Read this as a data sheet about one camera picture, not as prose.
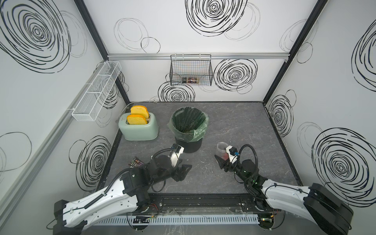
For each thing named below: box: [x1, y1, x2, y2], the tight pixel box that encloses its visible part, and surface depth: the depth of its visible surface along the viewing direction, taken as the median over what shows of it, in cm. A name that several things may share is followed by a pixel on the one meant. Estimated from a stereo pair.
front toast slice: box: [126, 114, 148, 125], surface depth 88 cm
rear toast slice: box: [130, 105, 150, 119], surface depth 90 cm
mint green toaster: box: [117, 112, 160, 141], surface depth 91 cm
